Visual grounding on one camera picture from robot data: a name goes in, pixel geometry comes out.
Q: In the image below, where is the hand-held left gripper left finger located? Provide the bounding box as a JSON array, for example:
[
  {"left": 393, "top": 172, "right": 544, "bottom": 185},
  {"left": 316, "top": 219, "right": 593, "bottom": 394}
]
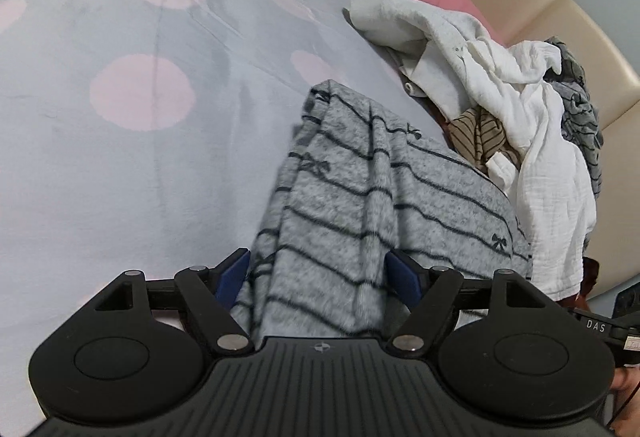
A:
[{"left": 95, "top": 247, "right": 253, "bottom": 357}]

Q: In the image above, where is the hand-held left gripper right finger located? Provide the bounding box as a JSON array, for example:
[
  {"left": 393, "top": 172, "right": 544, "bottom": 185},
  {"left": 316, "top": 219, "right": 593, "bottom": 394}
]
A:
[{"left": 385, "top": 248, "right": 552, "bottom": 357}]

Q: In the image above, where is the grey striped garment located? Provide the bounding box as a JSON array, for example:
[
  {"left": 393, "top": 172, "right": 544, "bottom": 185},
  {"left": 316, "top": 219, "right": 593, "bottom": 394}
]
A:
[
  {"left": 542, "top": 36, "right": 603, "bottom": 183},
  {"left": 230, "top": 78, "right": 536, "bottom": 338}
]

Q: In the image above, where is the person's right hand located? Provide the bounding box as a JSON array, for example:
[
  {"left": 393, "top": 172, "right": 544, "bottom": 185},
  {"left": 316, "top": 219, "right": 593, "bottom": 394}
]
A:
[{"left": 612, "top": 364, "right": 640, "bottom": 393}]

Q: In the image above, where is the brown striped garment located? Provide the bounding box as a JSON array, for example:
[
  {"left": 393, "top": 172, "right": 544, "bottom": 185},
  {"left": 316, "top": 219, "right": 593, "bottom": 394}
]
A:
[{"left": 446, "top": 107, "right": 523, "bottom": 180}]

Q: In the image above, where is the off-white buttoned garment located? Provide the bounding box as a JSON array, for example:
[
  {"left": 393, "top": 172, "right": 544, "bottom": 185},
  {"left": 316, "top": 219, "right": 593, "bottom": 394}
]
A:
[{"left": 342, "top": 0, "right": 506, "bottom": 115}]

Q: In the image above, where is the black cable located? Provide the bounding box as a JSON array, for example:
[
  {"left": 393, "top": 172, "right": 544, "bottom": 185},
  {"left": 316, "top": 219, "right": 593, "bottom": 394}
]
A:
[{"left": 607, "top": 379, "right": 640, "bottom": 430}]

